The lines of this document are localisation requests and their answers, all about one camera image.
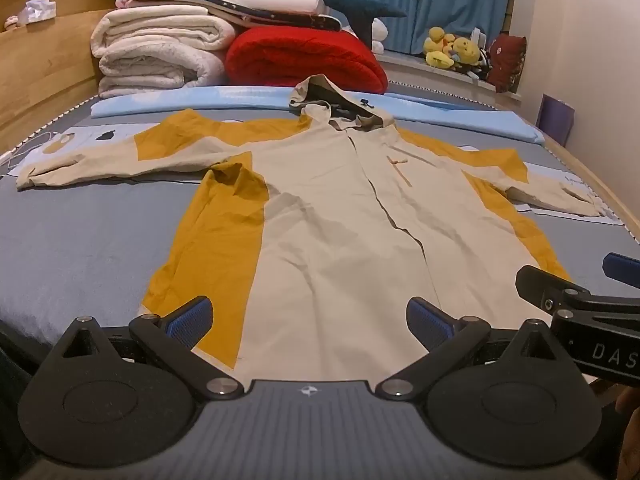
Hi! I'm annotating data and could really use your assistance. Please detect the grey bed sheet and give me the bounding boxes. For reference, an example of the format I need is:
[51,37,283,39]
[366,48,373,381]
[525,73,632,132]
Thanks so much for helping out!
[0,85,640,376]

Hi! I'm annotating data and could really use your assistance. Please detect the beige and mustard hooded jacket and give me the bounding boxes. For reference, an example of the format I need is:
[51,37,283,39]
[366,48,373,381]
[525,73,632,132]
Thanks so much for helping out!
[15,74,603,386]

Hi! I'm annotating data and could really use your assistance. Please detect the crumpled white tissue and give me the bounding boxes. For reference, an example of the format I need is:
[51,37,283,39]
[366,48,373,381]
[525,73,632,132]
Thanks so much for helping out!
[20,0,57,24]

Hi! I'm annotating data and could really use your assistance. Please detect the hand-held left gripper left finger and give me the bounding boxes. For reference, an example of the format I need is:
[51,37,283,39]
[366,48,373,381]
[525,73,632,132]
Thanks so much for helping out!
[52,295,247,402]

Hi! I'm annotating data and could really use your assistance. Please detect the light blue folded sheet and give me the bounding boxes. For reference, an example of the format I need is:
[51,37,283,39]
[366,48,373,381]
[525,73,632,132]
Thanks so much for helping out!
[90,85,546,146]

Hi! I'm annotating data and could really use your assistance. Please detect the wooden headboard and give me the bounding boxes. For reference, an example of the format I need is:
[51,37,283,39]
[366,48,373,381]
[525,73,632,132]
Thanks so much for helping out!
[0,0,133,157]

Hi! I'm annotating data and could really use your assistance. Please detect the red fleece blanket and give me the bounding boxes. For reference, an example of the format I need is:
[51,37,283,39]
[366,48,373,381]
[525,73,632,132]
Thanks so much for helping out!
[225,27,388,95]

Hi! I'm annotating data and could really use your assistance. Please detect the yellow duck plush toy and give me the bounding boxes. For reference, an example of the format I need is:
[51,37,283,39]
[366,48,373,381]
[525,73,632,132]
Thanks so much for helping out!
[424,26,457,71]

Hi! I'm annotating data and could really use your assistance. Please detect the wooden bed frame rail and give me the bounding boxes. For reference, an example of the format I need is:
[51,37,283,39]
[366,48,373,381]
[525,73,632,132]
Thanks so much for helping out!
[542,130,640,243]

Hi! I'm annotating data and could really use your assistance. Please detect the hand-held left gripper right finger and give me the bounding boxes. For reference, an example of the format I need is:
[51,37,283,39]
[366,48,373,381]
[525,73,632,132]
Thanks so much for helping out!
[375,296,572,402]

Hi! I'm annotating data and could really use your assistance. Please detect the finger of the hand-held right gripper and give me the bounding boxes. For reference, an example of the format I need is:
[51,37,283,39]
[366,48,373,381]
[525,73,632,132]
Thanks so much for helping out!
[602,252,640,292]
[515,264,640,320]

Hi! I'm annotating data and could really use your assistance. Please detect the cream folded fleece blanket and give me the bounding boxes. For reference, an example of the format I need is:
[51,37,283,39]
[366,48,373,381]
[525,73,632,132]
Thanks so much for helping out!
[90,5,236,99]

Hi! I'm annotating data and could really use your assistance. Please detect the white plush toy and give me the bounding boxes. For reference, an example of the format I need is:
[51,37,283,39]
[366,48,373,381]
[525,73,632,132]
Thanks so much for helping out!
[370,19,391,55]

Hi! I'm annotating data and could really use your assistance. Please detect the white window sill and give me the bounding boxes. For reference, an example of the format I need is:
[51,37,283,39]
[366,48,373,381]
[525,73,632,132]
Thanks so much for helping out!
[375,52,526,107]

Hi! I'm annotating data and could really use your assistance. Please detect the yellow bear plush toy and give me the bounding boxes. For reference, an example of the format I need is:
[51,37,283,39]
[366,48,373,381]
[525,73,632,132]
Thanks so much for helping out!
[452,36,483,72]

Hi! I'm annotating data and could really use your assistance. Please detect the white quilt with dark trim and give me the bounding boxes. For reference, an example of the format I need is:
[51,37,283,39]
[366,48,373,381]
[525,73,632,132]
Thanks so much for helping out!
[115,0,342,32]

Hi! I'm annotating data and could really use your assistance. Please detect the white charging cable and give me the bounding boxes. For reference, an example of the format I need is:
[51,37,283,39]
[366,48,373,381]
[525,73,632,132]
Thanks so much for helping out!
[0,130,66,167]

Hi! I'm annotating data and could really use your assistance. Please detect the dark red cushion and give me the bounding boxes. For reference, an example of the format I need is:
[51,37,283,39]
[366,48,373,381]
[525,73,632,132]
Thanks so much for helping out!
[487,35,528,93]

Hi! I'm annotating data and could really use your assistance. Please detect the blue curtain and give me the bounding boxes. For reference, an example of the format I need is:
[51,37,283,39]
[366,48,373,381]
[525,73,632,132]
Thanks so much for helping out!
[292,0,516,57]

